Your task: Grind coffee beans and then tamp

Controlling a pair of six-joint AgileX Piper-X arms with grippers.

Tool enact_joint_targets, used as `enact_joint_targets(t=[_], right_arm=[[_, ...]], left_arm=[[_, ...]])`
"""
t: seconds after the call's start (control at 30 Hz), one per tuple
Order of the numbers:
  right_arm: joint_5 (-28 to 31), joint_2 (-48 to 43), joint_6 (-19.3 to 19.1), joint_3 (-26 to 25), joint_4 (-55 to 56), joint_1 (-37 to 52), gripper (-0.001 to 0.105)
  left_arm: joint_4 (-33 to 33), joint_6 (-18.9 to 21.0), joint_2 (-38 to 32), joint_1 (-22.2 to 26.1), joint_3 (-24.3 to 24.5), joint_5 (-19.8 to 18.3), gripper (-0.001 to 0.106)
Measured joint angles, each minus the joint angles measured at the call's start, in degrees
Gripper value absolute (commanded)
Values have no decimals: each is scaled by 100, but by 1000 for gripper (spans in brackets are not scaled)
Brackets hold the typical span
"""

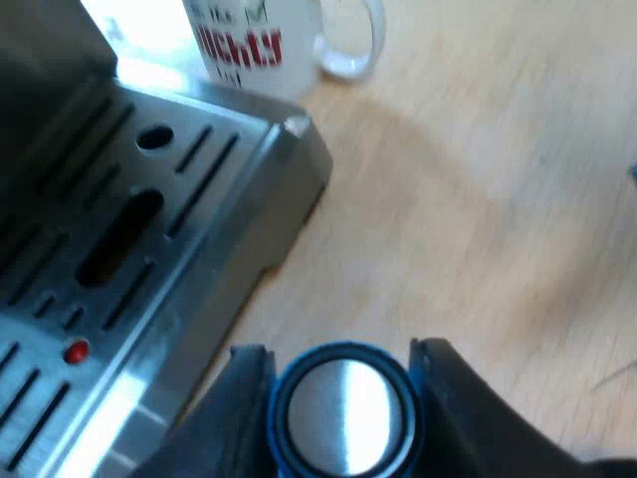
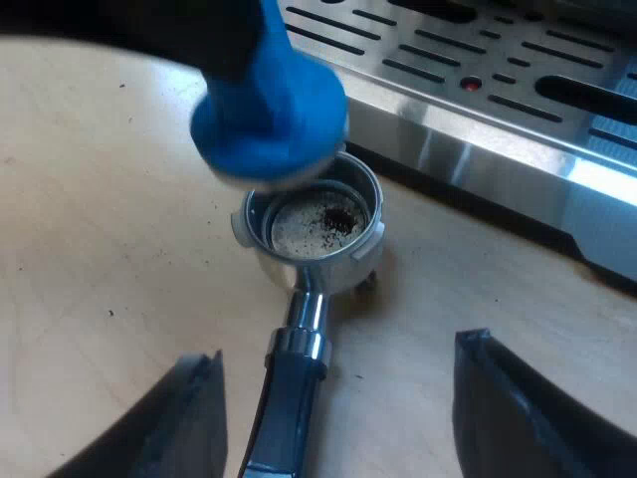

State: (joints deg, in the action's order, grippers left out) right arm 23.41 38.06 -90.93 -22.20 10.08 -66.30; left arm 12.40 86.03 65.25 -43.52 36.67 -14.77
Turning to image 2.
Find filter holder with red-ended handle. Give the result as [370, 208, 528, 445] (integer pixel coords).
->
[230, 151, 387, 478]

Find steel espresso machine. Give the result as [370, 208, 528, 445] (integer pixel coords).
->
[276, 0, 637, 289]

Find blue tamper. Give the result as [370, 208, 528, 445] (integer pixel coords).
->
[190, 0, 350, 191]

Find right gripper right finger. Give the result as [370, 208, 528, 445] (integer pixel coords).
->
[453, 327, 637, 478]

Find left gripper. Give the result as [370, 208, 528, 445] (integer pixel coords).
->
[0, 0, 268, 84]

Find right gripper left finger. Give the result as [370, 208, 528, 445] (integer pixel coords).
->
[48, 349, 229, 478]

